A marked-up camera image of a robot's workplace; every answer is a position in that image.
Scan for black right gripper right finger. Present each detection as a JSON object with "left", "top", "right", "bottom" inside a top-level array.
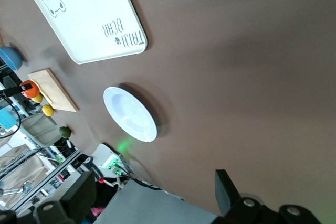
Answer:
[{"left": 211, "top": 168, "right": 323, "bottom": 224}]

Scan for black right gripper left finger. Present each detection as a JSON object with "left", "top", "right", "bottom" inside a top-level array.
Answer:
[{"left": 0, "top": 171, "right": 97, "bottom": 224}]

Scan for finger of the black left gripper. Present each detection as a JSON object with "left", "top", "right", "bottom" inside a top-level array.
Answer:
[{"left": 0, "top": 83, "right": 33, "bottom": 98}]

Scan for orange fruit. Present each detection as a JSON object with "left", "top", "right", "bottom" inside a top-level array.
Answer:
[{"left": 20, "top": 80, "right": 40, "bottom": 99}]

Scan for white round plate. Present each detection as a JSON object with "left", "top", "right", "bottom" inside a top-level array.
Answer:
[{"left": 103, "top": 86, "right": 158, "bottom": 143}]

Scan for blue bowl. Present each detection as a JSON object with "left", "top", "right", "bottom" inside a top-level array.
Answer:
[{"left": 0, "top": 46, "right": 23, "bottom": 72}]

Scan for yellow plastic knife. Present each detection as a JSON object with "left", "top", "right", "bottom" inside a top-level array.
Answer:
[{"left": 30, "top": 78, "right": 55, "bottom": 105}]

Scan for wooden cutting board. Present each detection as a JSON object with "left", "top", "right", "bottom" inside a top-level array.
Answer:
[{"left": 27, "top": 68, "right": 79, "bottom": 113}]

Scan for beige plastic bin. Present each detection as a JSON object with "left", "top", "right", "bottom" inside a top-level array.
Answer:
[{"left": 20, "top": 113, "right": 61, "bottom": 147}]

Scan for dark green avocado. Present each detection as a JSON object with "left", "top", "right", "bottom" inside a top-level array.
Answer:
[{"left": 59, "top": 126, "right": 72, "bottom": 138}]

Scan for cream tray with bear print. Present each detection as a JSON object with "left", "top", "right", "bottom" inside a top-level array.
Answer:
[{"left": 26, "top": 0, "right": 148, "bottom": 65}]

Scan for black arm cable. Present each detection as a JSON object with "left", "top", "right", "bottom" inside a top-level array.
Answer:
[{"left": 0, "top": 97, "right": 22, "bottom": 139}]

